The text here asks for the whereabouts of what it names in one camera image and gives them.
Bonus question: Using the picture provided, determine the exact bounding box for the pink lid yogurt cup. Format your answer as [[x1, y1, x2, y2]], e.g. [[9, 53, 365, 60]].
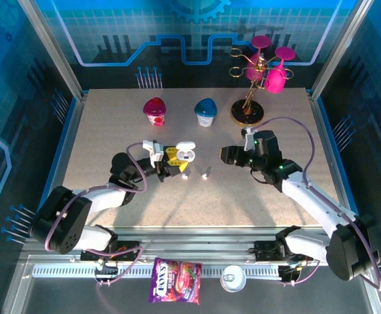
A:
[[142, 97, 167, 127]]

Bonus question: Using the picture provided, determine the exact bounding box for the blue lid yogurt cup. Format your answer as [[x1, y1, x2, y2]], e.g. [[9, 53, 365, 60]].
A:
[[193, 98, 218, 128]]

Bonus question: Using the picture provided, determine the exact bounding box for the pink wine glass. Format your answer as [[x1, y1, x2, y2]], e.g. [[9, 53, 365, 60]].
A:
[[263, 46, 296, 95], [245, 35, 272, 82]]

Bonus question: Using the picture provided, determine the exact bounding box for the left black adapter box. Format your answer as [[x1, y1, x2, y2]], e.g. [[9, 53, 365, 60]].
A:
[[93, 260, 119, 281]]

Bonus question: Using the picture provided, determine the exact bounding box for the black adapter box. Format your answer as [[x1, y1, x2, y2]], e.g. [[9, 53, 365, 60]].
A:
[[93, 260, 119, 281], [278, 264, 304, 284]]

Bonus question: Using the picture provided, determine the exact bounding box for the purple candy bag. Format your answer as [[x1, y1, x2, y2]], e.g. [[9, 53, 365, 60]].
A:
[[148, 257, 203, 305]]

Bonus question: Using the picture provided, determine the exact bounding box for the silver drink can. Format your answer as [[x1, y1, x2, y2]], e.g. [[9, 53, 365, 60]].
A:
[[220, 264, 247, 293]]

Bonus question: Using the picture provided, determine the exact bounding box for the right black adapter box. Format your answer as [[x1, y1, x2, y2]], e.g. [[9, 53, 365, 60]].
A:
[[278, 264, 304, 284]]

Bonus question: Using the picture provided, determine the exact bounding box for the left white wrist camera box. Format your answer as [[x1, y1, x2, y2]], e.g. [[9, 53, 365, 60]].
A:
[[142, 139, 165, 163]]

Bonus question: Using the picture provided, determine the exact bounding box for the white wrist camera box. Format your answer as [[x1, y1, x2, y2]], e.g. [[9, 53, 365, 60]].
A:
[[142, 139, 165, 163], [241, 127, 257, 152]]

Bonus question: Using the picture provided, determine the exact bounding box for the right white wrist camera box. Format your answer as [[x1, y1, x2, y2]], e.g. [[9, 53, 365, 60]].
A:
[[241, 127, 257, 152]]

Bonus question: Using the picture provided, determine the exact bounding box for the gold wire glass rack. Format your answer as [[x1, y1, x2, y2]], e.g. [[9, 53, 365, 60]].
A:
[[228, 47, 294, 128]]

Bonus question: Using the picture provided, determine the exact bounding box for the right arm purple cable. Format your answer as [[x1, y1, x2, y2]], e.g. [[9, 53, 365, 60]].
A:
[[250, 116, 381, 292]]

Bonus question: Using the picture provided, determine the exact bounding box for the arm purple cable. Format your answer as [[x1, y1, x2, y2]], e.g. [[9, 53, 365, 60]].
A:
[[43, 142, 149, 287], [250, 116, 381, 292]]

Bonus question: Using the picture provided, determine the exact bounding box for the aluminium frame beam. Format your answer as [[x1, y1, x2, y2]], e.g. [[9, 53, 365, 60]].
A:
[[20, 227, 374, 264]]

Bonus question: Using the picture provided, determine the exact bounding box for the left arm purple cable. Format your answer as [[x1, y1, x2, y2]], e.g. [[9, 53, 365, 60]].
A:
[[43, 142, 149, 287]]

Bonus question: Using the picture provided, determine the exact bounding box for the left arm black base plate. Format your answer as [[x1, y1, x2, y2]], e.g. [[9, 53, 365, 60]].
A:
[[80, 240, 139, 262]]

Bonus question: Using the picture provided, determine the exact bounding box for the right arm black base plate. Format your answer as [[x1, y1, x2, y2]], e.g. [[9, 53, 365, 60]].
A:
[[254, 240, 314, 262]]

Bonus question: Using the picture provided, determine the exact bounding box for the right aluminium frame post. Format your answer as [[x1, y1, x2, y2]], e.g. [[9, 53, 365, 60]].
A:
[[310, 0, 374, 101]]

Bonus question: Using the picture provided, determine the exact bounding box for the aluminium frame post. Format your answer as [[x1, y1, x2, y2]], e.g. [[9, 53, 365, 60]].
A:
[[18, 0, 86, 101], [310, 0, 374, 101]]

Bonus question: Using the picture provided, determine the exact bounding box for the grey slotted cable duct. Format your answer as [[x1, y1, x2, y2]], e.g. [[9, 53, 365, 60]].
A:
[[32, 264, 282, 279]]

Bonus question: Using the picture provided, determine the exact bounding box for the left aluminium frame post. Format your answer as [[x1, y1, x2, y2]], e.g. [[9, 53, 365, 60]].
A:
[[18, 0, 86, 101]]

